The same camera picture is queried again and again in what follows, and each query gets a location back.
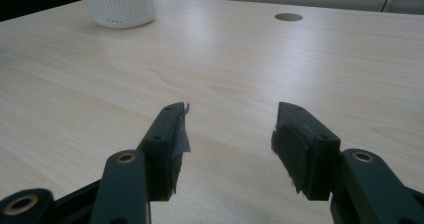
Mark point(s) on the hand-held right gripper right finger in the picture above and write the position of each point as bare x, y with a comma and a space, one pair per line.
310, 154

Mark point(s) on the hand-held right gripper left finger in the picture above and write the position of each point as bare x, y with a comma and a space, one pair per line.
163, 150

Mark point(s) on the white plastic basket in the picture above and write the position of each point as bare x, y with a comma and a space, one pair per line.
118, 4

